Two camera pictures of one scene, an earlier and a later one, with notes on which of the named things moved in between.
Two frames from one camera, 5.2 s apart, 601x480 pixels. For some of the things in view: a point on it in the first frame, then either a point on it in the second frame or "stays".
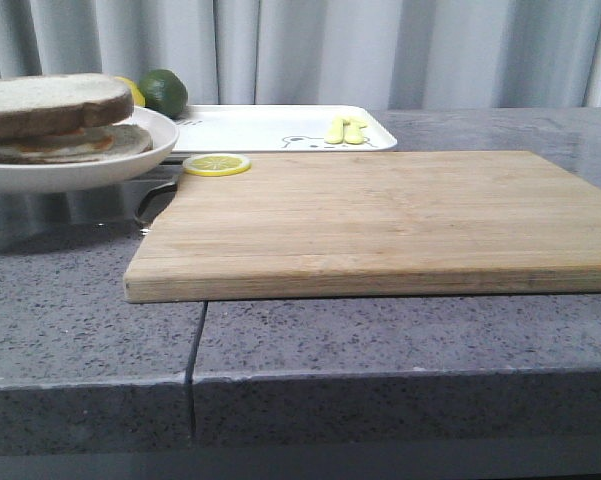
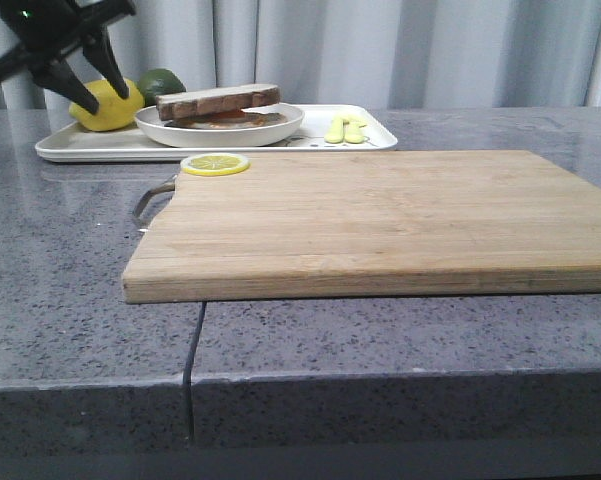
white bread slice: (38, 105) to (212, 100)
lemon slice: (216, 164) stays
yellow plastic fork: (334, 133) stays
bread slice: (106, 142) to (228, 121)
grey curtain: (375, 53) stays
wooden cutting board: (385, 224) stays
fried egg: (83, 140) to (235, 119)
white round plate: (14, 177) to (148, 118)
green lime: (165, 92) stays
